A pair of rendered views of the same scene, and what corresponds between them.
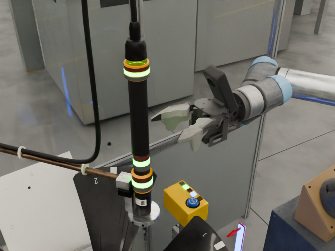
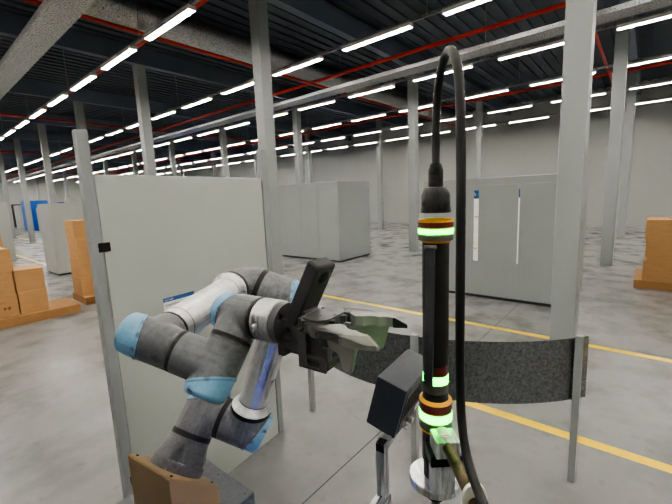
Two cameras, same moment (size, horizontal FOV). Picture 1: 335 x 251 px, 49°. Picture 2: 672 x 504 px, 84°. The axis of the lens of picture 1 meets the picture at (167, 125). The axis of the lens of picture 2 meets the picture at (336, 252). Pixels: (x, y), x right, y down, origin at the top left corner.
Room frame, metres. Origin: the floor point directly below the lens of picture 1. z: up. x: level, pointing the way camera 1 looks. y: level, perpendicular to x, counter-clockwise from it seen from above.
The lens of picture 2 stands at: (0.85, 0.44, 1.85)
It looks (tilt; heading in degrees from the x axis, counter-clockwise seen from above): 9 degrees down; 250
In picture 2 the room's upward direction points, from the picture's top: 2 degrees counter-clockwise
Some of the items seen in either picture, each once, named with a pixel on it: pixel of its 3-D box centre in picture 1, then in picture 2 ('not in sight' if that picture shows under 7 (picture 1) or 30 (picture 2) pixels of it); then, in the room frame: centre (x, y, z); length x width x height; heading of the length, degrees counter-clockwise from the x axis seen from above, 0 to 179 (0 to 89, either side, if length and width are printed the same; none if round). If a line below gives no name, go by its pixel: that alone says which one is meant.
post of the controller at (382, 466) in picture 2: not in sight; (382, 468); (0.35, -0.55, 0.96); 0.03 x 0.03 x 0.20; 36
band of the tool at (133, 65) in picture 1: (136, 69); (435, 230); (0.57, 0.05, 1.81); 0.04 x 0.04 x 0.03
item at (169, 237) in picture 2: not in sight; (207, 321); (0.85, -1.97, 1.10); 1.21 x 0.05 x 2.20; 36
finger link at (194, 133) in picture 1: (195, 139); (377, 332); (0.60, -0.06, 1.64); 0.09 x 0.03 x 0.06; 147
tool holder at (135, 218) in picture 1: (138, 197); (437, 454); (0.57, 0.06, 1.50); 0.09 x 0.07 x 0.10; 71
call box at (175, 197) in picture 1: (185, 205); not in sight; (1.02, -0.07, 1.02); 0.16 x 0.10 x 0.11; 36
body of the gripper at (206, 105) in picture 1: (218, 116); (310, 332); (0.69, -0.11, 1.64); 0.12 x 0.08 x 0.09; 125
